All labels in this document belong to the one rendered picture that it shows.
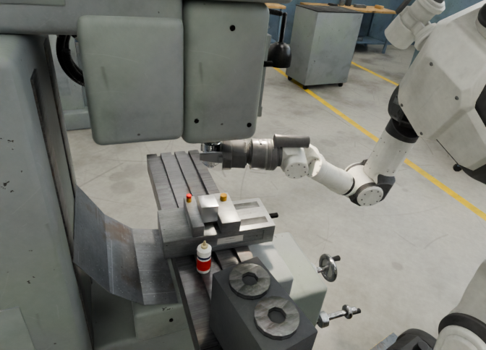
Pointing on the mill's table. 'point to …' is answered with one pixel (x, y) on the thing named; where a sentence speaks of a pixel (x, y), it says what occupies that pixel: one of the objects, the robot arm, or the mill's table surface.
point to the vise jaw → (227, 215)
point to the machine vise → (183, 236)
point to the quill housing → (222, 68)
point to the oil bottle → (203, 257)
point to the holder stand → (256, 311)
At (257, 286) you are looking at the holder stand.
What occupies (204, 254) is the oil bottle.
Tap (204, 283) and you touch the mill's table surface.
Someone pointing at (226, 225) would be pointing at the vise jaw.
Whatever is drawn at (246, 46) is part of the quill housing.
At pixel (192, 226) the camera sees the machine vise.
